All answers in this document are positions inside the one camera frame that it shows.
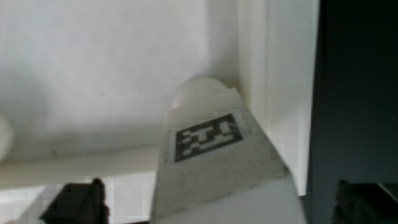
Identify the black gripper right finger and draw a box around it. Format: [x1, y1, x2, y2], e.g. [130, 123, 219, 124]
[333, 181, 398, 224]

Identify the white square table top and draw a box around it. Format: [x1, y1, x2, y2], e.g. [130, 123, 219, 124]
[0, 0, 320, 224]

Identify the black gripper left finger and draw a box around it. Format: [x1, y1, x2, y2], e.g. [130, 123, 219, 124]
[39, 178, 111, 224]

